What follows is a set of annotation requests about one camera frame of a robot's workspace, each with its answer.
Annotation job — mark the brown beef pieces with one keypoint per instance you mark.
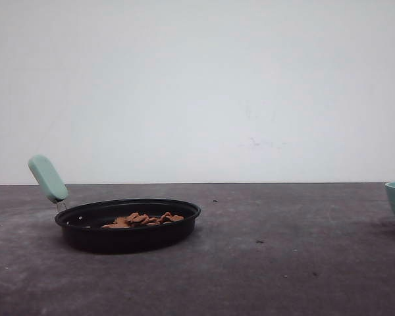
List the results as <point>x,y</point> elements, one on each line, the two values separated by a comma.
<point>141,220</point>

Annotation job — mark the black frying pan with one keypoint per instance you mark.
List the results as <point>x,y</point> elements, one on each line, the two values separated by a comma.
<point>82,225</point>

